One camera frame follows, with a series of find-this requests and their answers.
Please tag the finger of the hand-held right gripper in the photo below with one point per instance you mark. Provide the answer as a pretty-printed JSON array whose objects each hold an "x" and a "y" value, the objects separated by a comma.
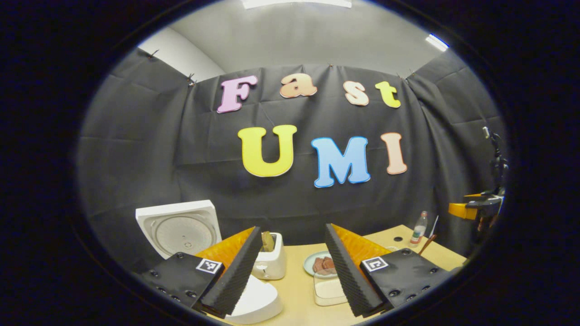
[
  {"x": 473, "y": 196},
  {"x": 462, "y": 211}
]

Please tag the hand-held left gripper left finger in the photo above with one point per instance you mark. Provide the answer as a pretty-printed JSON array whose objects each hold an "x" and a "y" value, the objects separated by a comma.
[{"x": 233, "y": 280}]

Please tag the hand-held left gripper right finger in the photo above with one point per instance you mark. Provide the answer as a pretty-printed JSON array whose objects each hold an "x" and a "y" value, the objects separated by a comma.
[{"x": 349, "y": 276}]

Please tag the brown wooden spoon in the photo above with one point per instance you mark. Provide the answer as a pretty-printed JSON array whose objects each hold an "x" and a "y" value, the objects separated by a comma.
[{"x": 427, "y": 244}]

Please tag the white rice cooker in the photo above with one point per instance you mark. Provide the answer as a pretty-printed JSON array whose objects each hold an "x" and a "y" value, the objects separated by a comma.
[{"x": 181, "y": 231}]

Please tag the red meat slices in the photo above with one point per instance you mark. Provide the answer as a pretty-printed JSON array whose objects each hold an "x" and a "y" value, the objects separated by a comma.
[{"x": 324, "y": 264}]

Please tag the thin white card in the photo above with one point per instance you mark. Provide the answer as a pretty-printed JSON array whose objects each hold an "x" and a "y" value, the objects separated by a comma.
[{"x": 434, "y": 226}]

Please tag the pale green plate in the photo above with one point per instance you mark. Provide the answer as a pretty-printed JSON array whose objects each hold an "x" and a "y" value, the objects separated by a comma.
[{"x": 309, "y": 265}]

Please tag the white toaster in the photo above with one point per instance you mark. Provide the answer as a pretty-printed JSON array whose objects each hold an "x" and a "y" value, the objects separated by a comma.
[{"x": 274, "y": 265}]

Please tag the clear plastic water bottle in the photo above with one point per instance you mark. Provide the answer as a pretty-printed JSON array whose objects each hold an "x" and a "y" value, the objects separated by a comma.
[{"x": 419, "y": 231}]

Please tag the brown bread slice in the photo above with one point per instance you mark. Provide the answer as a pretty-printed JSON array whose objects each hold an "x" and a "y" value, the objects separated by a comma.
[{"x": 268, "y": 241}]

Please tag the black backdrop cloth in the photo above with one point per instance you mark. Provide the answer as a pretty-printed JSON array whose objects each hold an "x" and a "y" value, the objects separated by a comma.
[{"x": 158, "y": 158}]

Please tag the small ceiling light panel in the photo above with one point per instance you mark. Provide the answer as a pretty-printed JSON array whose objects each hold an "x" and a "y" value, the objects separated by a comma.
[{"x": 437, "y": 42}]

